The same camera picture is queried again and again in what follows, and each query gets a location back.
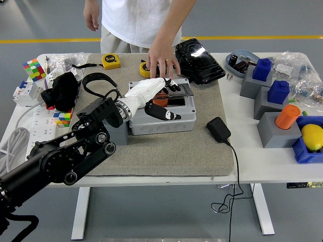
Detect grey box with clear lid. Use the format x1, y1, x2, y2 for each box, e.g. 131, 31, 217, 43
128, 78, 197, 136

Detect orange cylinder battery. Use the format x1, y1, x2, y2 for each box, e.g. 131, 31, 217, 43
275, 104, 301, 131
152, 92, 169, 108

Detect white circuit breaker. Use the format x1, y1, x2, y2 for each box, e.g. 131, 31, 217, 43
13, 80, 45, 107

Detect white power strip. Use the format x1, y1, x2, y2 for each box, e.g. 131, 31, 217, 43
25, 107, 58, 160

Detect brown electronic component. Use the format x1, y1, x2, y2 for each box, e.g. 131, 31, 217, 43
236, 60, 251, 74

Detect blue-grey oval dish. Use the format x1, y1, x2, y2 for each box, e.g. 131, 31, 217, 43
225, 49, 260, 78

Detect grey holder block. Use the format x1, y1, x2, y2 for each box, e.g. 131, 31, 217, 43
253, 85, 290, 120
239, 64, 275, 99
256, 111, 303, 149

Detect white table leg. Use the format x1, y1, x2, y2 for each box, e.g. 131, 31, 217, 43
252, 183, 275, 236
71, 187, 91, 240

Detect black cloth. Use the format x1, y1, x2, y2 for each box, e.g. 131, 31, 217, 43
40, 73, 79, 111

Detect yellow square tape measure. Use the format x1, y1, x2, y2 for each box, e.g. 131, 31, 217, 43
72, 53, 121, 71

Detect grey block with round hole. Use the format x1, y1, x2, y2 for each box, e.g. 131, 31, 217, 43
104, 117, 130, 146

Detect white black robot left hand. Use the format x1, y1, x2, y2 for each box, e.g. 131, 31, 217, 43
118, 77, 182, 122

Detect grey-brown mat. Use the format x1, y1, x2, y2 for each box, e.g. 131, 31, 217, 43
61, 52, 235, 177

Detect black power adapter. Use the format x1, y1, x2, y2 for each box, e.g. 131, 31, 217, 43
206, 116, 232, 144

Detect clear plastic bags with parts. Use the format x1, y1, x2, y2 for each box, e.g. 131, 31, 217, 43
47, 51, 90, 76

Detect black table control panel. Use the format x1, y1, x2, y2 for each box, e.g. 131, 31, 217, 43
286, 181, 323, 189

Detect person's left hand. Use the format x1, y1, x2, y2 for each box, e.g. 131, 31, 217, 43
146, 46, 181, 79

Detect blue square battery block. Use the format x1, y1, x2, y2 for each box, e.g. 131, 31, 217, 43
252, 58, 273, 83
267, 80, 290, 105

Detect clear plastic bags with resistors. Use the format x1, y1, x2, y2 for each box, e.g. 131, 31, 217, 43
271, 51, 323, 109

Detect yellow lemon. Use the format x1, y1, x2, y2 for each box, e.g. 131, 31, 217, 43
301, 124, 323, 152

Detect yellow round tape measure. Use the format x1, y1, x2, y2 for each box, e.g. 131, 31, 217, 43
139, 62, 159, 78

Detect large colourful puzzle cube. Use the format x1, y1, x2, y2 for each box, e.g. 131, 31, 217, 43
22, 58, 47, 82

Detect black adapter cord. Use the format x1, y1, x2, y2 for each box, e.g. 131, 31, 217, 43
210, 140, 253, 242

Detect person's right hand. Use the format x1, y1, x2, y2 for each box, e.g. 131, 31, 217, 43
83, 10, 100, 32

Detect small colourful puzzle cube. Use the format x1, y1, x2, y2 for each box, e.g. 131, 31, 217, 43
53, 108, 74, 128

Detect blue plastic bin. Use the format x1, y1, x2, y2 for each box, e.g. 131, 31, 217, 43
292, 115, 323, 164

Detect person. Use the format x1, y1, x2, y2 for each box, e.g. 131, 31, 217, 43
100, 0, 183, 54

